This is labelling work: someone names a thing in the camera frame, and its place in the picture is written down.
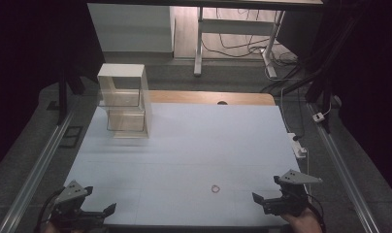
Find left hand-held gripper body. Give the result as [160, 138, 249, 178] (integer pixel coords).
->
[49, 180, 105, 231]

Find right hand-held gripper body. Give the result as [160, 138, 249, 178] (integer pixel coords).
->
[262, 169, 324, 217]

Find person's right hand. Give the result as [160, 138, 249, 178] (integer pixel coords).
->
[279, 208, 323, 233]

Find person's left hand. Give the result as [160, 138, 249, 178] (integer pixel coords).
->
[42, 222, 85, 233]

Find white power strip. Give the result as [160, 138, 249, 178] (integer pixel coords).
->
[286, 132, 308, 159]

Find clear plastic drawer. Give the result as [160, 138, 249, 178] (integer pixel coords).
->
[98, 88, 144, 109]
[106, 109, 147, 133]

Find white table mat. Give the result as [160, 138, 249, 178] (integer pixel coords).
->
[63, 102, 303, 227]

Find black metal stand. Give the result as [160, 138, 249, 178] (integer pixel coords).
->
[47, 64, 85, 126]

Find clear acrylic box shelf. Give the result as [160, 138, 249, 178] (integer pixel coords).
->
[97, 62, 153, 140]

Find white cabinet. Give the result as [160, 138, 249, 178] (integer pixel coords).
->
[86, 3, 177, 54]

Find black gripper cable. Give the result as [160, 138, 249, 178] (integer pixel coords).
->
[300, 183, 327, 233]
[33, 186, 66, 233]

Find metal floor rail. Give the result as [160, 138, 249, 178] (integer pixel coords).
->
[0, 106, 78, 233]
[306, 102, 381, 233]

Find black floor cables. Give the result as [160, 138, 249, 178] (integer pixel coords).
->
[201, 8, 299, 66]

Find white desk frame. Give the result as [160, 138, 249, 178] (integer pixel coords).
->
[193, 6, 286, 80]

